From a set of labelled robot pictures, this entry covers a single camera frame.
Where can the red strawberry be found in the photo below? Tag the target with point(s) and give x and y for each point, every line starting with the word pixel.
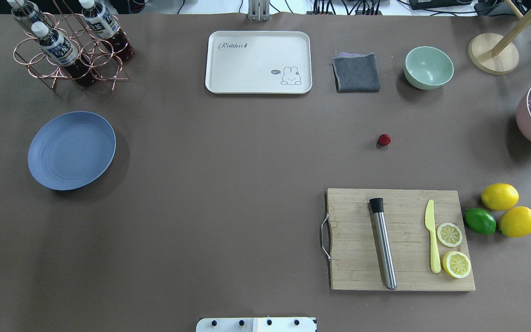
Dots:
pixel 384 140

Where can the blue round plate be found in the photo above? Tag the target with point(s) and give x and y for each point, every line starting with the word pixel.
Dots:
pixel 72 150

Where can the cream rabbit tray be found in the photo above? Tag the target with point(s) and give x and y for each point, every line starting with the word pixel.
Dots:
pixel 258 62

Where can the grey folded cloth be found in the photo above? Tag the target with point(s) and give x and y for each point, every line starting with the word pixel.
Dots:
pixel 356 72

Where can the wooden cutting board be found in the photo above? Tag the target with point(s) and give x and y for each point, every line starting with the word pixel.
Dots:
pixel 354 252

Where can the yellow plastic knife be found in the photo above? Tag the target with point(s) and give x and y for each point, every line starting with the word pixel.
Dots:
pixel 430 224

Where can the mint green bowl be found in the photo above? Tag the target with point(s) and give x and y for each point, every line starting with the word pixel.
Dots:
pixel 428 68

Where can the upper lemon half slice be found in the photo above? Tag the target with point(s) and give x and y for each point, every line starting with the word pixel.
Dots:
pixel 449 235

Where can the lemon half slice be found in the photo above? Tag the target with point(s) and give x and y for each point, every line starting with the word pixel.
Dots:
pixel 449 235
pixel 456 264

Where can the lower lemon half slice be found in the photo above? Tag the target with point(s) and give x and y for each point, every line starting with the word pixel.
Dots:
pixel 456 264

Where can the tea bottle right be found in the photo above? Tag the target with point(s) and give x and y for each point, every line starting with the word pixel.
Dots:
pixel 103 24

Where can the tea bottle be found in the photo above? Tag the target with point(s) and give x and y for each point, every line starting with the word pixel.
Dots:
pixel 103 24
pixel 64 52
pixel 26 13

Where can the green lime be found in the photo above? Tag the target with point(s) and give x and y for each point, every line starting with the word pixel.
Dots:
pixel 480 220

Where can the upper whole lemon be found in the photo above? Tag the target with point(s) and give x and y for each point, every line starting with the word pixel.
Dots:
pixel 499 196

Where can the whole lemon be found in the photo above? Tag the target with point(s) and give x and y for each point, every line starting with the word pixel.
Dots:
pixel 499 196
pixel 516 222

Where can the tea bottle front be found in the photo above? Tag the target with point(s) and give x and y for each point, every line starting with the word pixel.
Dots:
pixel 64 52

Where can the lower whole lemon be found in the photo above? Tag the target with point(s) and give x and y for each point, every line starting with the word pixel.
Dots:
pixel 516 222

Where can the wooden stand round base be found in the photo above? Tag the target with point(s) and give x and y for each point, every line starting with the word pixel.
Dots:
pixel 495 54

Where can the tea bottle left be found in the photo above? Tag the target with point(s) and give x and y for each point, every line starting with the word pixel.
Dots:
pixel 26 13

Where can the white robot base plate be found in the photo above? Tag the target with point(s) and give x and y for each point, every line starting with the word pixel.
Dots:
pixel 257 324

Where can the copper wire bottle rack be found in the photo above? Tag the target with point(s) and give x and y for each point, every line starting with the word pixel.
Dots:
pixel 106 67

